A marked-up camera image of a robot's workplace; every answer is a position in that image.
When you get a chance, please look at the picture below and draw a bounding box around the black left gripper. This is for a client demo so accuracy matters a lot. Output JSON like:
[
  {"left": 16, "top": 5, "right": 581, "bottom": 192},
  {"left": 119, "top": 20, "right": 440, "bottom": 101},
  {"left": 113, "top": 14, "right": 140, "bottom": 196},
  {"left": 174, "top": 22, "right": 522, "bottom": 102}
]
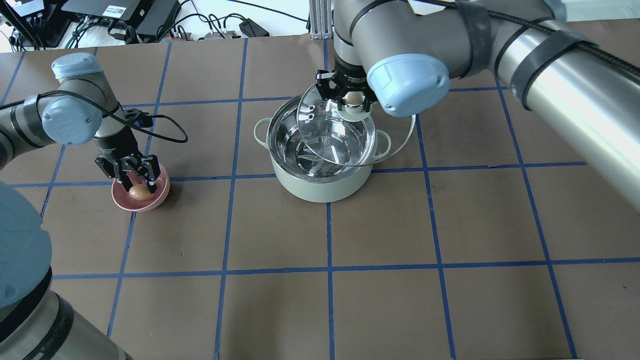
[{"left": 94, "top": 134, "right": 162, "bottom": 194}]

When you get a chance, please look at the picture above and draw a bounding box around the pale green cooking pot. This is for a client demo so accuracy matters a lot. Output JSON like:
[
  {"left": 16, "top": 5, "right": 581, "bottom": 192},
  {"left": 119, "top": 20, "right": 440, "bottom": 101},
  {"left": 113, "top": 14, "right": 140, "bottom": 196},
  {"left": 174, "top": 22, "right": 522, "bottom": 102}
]
[{"left": 253, "top": 94, "right": 373, "bottom": 203}]

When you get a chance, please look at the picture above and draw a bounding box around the brown egg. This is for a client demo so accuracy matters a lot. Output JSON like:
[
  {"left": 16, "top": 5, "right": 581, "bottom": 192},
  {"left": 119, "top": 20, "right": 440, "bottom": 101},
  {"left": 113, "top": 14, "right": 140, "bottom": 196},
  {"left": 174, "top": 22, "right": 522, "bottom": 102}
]
[{"left": 128, "top": 184, "right": 154, "bottom": 202}]

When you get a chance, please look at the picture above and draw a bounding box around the aluminium frame post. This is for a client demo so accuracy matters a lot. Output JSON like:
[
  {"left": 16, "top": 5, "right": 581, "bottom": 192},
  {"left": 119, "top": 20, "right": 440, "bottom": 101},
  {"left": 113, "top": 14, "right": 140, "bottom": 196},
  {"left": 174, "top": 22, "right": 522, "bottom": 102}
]
[{"left": 307, "top": 0, "right": 334, "bottom": 40}]

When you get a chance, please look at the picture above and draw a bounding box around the black computer box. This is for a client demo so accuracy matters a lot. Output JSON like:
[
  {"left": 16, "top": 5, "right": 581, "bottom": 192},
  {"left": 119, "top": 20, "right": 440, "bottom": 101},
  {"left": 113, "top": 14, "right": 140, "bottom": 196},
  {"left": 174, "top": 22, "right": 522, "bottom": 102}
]
[{"left": 61, "top": 0, "right": 181, "bottom": 43}]

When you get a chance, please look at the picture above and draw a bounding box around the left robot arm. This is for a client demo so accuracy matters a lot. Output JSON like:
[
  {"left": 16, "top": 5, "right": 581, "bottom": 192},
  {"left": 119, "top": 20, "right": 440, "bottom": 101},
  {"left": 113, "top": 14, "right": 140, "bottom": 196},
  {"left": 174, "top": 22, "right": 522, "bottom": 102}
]
[{"left": 1, "top": 52, "right": 163, "bottom": 360}]

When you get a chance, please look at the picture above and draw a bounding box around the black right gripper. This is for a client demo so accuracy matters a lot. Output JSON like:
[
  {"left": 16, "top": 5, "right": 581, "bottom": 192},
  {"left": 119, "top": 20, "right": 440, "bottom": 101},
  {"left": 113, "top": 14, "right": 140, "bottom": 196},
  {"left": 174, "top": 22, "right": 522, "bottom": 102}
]
[{"left": 315, "top": 55, "right": 378, "bottom": 115}]

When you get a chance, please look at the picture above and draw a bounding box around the pink bowl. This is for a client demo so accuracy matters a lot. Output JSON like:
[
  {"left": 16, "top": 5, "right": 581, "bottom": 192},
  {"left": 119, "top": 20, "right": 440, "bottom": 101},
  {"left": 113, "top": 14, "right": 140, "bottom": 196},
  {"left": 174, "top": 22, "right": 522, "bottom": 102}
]
[{"left": 110, "top": 164, "right": 170, "bottom": 212}]

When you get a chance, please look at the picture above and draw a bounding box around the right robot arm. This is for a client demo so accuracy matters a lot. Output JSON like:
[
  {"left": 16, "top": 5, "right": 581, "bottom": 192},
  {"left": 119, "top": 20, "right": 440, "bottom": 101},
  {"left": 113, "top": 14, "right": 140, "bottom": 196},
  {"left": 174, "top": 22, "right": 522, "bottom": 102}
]
[{"left": 329, "top": 0, "right": 640, "bottom": 209}]

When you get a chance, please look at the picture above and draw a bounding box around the glass pot lid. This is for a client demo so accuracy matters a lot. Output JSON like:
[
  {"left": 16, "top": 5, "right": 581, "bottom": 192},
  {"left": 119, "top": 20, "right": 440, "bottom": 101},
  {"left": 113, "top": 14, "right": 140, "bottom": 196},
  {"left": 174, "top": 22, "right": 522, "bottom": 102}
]
[{"left": 295, "top": 85, "right": 417, "bottom": 167}]

